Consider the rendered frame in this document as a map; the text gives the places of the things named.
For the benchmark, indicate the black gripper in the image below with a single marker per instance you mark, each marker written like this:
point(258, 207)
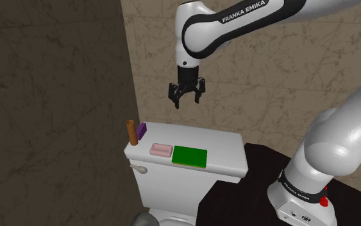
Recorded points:
point(187, 76)

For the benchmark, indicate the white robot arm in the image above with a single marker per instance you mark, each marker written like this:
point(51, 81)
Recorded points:
point(330, 147)

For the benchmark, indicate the purple block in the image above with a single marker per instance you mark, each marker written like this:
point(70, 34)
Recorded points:
point(141, 130)

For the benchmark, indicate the pink soap bar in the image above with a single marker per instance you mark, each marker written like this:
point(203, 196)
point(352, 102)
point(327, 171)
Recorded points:
point(161, 150)

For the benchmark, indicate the green sponge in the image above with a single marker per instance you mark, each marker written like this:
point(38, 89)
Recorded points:
point(189, 156)

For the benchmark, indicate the brown tube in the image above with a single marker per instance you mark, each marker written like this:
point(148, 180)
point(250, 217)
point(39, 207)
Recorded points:
point(132, 132)

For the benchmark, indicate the white toilet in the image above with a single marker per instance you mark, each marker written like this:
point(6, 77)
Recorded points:
point(180, 184)

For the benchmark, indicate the dark robot stand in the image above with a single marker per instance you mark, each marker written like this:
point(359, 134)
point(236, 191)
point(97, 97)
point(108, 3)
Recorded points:
point(245, 200)

